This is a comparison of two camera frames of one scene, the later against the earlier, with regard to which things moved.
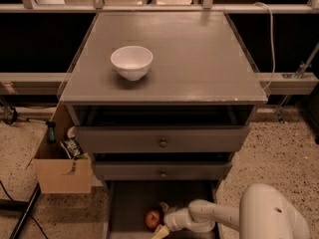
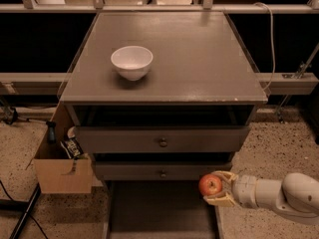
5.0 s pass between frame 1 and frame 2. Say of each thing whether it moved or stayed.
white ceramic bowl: stayed
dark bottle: stayed
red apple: moved
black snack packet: stayed
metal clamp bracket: stayed
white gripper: moved
